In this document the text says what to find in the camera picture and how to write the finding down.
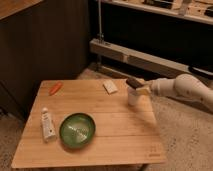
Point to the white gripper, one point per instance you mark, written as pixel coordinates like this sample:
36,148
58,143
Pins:
155,86

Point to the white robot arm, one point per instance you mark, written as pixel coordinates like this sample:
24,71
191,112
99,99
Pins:
184,86

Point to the white ceramic cup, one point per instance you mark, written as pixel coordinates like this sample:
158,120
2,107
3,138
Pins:
132,96

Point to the metal shelf rack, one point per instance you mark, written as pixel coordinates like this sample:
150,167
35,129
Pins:
157,43

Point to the wooden table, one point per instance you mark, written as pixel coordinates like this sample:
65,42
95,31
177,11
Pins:
125,135

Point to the orange carrot toy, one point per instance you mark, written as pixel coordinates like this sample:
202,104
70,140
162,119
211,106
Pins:
55,88

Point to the white tube of cream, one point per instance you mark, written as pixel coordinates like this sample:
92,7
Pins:
48,128

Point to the dark wooden cabinet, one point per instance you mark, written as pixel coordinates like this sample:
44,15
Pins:
48,41

